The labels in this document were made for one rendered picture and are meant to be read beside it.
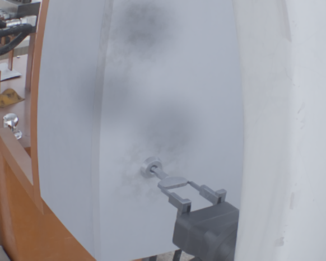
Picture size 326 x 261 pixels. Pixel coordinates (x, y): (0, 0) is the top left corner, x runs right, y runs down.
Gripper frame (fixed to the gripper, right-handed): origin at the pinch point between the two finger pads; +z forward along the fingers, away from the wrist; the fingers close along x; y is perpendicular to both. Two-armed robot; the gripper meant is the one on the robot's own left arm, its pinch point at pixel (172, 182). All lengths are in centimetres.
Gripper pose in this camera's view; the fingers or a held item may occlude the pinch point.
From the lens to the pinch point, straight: 67.8
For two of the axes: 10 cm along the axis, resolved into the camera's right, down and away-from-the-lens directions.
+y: -0.8, 9.3, 3.6
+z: -5.3, -3.5, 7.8
